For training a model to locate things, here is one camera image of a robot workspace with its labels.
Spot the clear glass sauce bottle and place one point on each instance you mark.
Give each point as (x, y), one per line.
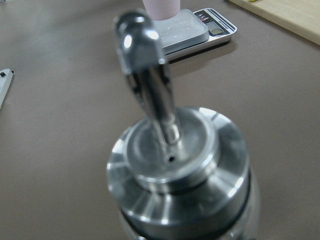
(179, 173)

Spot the pink plastic cup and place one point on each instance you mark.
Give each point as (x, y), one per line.
(162, 9)

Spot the digital kitchen scale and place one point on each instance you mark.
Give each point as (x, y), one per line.
(190, 32)

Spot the bamboo cutting board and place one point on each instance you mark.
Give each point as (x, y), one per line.
(301, 17)

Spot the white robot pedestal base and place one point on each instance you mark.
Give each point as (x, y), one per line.
(6, 76)

